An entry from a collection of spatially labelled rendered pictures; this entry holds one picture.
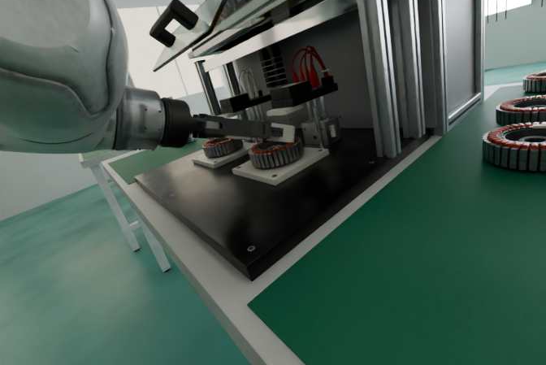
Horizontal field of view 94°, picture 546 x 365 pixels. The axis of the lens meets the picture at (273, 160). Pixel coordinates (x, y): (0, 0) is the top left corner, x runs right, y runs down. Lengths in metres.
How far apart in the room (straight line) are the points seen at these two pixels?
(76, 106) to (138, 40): 5.26
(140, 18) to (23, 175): 3.10
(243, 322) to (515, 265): 0.24
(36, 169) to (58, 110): 4.99
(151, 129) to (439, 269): 0.36
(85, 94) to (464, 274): 0.32
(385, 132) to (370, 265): 0.24
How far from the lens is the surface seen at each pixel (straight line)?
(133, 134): 0.38
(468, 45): 0.80
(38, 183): 5.22
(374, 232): 0.33
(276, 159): 0.48
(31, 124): 0.23
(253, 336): 0.26
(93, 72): 0.19
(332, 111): 0.73
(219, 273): 0.34
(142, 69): 5.34
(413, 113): 0.55
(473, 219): 0.36
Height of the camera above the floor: 0.95
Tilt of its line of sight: 18 degrees down
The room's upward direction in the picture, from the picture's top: 15 degrees counter-clockwise
